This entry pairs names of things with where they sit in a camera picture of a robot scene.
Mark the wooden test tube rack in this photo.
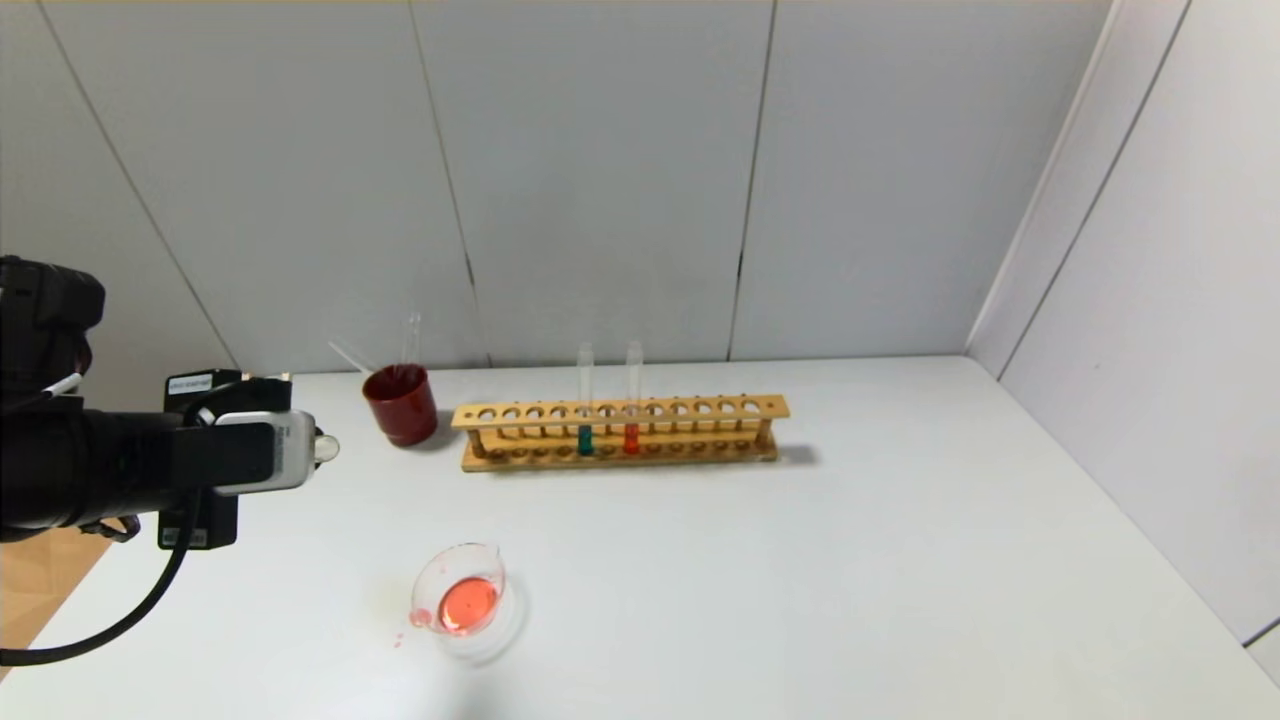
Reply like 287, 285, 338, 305
452, 394, 791, 473

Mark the blue pigment glass test tube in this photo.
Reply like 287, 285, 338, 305
575, 342, 597, 458

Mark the clear glass dish with spout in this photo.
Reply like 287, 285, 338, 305
408, 542, 527, 663

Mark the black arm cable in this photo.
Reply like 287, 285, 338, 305
0, 495, 196, 668

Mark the dark red plastic cup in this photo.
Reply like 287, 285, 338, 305
362, 363, 439, 448

